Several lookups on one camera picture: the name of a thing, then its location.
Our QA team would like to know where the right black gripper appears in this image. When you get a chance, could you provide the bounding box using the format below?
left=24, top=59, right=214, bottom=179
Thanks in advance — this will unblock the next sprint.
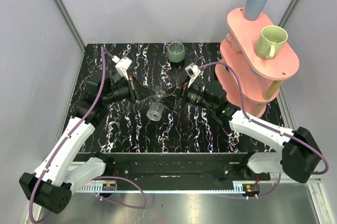
left=156, top=75, right=216, bottom=111

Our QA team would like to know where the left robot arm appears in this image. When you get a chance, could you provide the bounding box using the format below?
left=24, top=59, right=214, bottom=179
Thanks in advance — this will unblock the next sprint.
left=19, top=70, right=155, bottom=214

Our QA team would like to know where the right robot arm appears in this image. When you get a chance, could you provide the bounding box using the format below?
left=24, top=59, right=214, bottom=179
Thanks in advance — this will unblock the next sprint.
left=160, top=81, right=323, bottom=184

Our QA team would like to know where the teal ceramic bowl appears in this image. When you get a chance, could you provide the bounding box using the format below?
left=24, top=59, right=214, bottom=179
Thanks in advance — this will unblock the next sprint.
left=166, top=42, right=185, bottom=63

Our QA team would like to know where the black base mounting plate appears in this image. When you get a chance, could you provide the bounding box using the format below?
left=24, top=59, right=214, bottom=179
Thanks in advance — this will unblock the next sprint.
left=83, top=152, right=271, bottom=181

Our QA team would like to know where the pink three-tier shelf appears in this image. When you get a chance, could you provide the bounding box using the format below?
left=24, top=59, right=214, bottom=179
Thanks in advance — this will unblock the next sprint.
left=215, top=7, right=300, bottom=117

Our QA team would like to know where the green ceramic mug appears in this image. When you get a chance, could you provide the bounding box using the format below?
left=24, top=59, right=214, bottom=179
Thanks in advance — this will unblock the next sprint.
left=254, top=25, right=288, bottom=60

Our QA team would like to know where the blue plastic cup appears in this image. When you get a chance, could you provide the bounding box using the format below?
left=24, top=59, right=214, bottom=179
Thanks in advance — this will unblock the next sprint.
left=244, top=0, right=267, bottom=21

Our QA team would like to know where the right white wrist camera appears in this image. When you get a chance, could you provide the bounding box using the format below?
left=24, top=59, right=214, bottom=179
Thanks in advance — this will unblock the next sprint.
left=185, top=63, right=202, bottom=87

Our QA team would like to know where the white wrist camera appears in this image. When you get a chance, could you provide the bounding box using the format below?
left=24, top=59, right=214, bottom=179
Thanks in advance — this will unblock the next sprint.
left=112, top=56, right=132, bottom=79
left=185, top=63, right=202, bottom=87

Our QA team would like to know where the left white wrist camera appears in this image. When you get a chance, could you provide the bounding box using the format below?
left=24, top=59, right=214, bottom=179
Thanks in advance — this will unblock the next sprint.
left=112, top=56, right=132, bottom=79

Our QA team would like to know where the aluminium rail frame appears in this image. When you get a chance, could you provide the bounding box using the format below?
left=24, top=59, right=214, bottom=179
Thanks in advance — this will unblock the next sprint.
left=34, top=162, right=324, bottom=196

